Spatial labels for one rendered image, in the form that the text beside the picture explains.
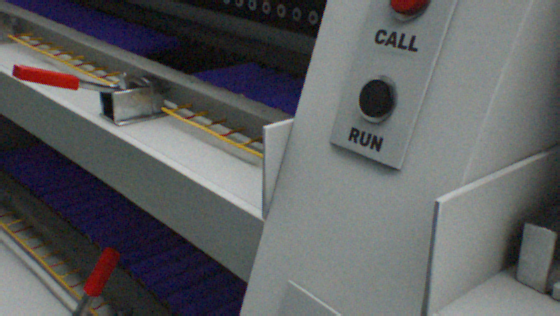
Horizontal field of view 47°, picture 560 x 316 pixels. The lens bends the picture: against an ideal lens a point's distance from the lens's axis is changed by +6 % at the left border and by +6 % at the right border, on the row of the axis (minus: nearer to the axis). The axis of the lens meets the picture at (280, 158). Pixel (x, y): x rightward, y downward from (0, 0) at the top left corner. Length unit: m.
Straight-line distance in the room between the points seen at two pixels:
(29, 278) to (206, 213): 0.30
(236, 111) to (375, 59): 0.15
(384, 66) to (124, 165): 0.22
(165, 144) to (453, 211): 0.22
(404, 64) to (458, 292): 0.09
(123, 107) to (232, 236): 0.15
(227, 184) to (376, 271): 0.12
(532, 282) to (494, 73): 0.09
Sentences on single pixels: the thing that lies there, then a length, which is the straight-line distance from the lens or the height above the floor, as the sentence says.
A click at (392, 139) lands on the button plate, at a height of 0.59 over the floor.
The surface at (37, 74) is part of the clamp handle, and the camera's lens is 0.42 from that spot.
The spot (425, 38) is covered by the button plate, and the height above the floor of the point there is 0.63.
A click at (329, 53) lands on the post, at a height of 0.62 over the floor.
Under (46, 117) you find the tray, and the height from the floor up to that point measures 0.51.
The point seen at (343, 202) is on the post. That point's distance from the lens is 0.27.
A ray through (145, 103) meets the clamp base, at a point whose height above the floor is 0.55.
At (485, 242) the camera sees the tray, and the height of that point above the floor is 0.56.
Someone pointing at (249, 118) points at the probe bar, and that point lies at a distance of 0.39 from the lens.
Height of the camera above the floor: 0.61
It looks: 10 degrees down
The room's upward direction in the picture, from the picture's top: 16 degrees clockwise
